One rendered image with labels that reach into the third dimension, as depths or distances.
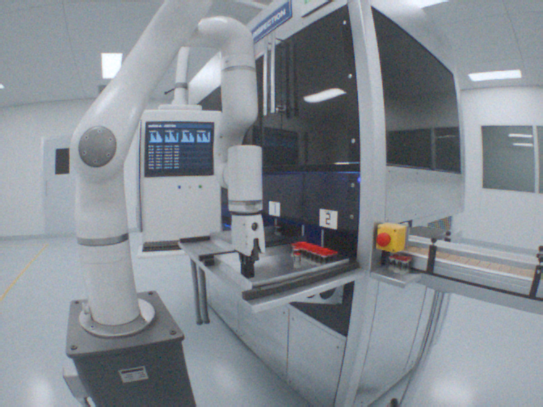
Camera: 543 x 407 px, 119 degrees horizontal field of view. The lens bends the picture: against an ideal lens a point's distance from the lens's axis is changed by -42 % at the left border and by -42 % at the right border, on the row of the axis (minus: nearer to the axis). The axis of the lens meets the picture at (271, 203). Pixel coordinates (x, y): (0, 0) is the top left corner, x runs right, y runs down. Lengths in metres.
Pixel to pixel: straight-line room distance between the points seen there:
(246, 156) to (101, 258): 0.39
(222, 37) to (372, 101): 0.46
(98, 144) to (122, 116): 0.07
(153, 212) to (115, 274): 1.01
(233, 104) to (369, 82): 0.43
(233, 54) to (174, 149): 0.94
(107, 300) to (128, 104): 0.38
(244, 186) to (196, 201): 0.93
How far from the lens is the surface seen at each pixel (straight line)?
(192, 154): 1.54
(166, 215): 1.54
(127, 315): 0.60
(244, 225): 0.64
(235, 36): 0.70
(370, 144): 0.82
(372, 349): 1.10
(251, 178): 0.63
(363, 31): 0.94
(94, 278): 0.56
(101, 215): 0.53
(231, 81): 0.66
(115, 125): 0.50
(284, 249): 1.01
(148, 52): 0.60
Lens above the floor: 1.17
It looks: 6 degrees down
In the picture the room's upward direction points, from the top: straight up
